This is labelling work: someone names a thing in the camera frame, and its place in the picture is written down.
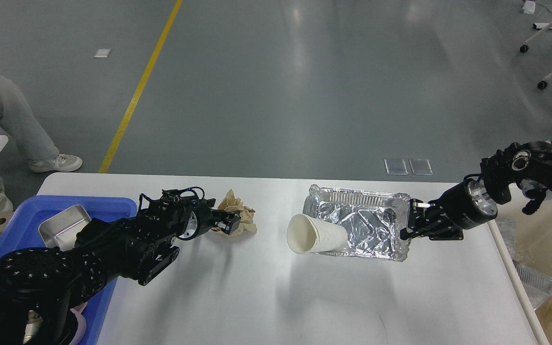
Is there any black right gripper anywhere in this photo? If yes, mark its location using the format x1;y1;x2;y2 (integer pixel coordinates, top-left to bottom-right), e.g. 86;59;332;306
399;180;498;241

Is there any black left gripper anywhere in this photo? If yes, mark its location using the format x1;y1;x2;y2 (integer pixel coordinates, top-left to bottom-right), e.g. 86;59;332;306
180;204;241;241

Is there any brown paper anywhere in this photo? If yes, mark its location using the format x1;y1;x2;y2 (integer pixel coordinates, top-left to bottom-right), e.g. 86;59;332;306
211;189;258;237

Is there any aluminium foil tray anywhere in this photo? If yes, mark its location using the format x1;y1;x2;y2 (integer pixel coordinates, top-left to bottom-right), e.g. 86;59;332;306
303;184;412;262

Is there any white paper cup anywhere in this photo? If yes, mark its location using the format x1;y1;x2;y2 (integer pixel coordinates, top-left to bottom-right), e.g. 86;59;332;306
286;214;348;254

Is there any stainless steel rectangular tin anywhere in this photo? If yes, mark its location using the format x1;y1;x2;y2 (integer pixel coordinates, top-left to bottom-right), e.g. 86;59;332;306
38;205;92;251

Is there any pink HOME mug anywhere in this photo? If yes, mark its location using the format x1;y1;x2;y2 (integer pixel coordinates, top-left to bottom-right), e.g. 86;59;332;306
69;302;88;345

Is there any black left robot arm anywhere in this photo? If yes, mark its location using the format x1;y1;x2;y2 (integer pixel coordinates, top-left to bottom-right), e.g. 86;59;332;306
0;186;241;345

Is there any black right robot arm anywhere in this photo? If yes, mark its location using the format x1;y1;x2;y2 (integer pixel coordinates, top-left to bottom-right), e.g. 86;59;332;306
398;141;552;241

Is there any clear floor plate right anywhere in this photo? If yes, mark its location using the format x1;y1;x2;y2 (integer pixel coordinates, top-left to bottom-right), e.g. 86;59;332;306
408;159;433;175

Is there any clear floor plate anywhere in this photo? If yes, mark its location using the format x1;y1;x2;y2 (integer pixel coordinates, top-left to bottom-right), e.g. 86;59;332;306
384;159;408;175
408;159;433;175

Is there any clear floor plate left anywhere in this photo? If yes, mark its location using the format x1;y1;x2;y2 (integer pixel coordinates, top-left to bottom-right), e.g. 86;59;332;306
384;159;408;175

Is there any foil tray in bin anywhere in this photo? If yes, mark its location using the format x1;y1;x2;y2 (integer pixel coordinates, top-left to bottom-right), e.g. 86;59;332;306
513;260;552;310

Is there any blue plastic tray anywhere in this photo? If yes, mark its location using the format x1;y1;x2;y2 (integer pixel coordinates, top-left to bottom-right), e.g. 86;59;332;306
0;195;137;345

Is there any person in black top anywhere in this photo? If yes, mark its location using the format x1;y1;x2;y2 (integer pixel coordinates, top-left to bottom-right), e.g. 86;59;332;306
0;38;83;211

